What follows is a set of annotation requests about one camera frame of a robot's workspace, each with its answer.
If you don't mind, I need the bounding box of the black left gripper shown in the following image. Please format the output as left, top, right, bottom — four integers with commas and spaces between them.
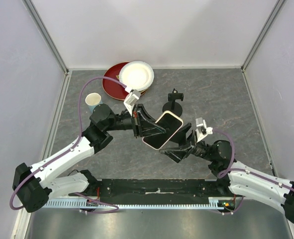
104, 104, 166, 138

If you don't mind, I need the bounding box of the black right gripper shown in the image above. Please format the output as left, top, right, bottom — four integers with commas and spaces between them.
159, 122, 215, 164

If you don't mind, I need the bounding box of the pink smartphone black screen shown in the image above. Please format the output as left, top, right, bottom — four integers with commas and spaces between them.
142, 111, 184, 150

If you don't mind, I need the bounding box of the black phone stand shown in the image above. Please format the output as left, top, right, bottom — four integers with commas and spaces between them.
162, 88, 184, 117

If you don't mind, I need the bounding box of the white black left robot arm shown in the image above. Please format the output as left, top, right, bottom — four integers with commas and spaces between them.
9, 104, 166, 213

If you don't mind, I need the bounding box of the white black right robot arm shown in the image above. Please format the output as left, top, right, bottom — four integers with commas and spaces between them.
160, 127, 294, 224

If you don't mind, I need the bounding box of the patterned plate under white plate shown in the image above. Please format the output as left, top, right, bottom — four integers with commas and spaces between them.
116, 75, 150, 95

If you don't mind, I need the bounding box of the red round tray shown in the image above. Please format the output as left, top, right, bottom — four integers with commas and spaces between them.
102, 62, 148, 102

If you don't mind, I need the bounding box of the white paper plate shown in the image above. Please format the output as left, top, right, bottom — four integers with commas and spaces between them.
119, 61, 154, 92

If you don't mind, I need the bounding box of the blue white paper cup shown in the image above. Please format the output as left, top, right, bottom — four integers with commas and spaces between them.
85, 93, 102, 113

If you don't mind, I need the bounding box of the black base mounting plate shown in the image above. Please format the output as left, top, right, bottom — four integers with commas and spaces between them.
82, 179, 234, 199

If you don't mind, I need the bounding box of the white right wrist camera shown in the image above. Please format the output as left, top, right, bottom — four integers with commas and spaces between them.
195, 118, 213, 143

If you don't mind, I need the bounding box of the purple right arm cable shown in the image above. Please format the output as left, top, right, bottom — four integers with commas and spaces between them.
212, 128, 294, 216

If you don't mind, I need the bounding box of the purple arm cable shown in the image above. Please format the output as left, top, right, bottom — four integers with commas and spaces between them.
9, 76, 120, 215
212, 128, 294, 216

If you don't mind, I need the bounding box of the light blue cable duct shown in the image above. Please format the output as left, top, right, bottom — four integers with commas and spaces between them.
43, 197, 235, 210

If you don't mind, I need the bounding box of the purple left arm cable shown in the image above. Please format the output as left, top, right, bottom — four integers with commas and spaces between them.
9, 76, 120, 215

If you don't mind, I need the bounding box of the aluminium front rail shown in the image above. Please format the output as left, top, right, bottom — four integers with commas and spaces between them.
22, 178, 294, 200

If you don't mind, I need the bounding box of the aluminium frame post left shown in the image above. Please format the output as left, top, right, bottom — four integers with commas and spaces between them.
21, 0, 70, 74

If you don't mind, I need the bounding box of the aluminium frame post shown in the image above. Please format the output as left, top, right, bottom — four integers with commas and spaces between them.
21, 0, 70, 74
241, 0, 287, 73

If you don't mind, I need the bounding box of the aluminium frame post right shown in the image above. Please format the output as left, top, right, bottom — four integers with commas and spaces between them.
241, 0, 287, 73

